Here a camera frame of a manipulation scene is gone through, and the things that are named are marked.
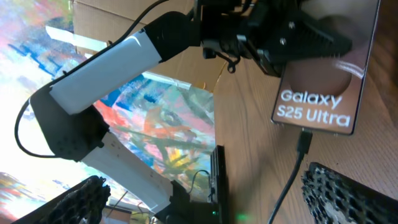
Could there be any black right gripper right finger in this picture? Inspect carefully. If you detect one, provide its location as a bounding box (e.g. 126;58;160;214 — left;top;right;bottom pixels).
302;162;397;224

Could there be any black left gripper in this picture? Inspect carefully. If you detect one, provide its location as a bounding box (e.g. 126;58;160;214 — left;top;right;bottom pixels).
192;0;352;77

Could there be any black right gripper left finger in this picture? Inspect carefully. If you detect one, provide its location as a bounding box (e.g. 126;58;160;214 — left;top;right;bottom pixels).
12;175;111;224

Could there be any black charging cable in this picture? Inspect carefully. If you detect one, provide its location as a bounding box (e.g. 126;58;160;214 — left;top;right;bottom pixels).
266;129;313;224

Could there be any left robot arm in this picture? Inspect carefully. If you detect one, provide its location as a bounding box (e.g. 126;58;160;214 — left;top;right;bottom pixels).
28;1;352;223

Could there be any black left camera cable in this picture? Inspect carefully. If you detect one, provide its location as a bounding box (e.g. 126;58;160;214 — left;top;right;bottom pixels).
14;0;170;159

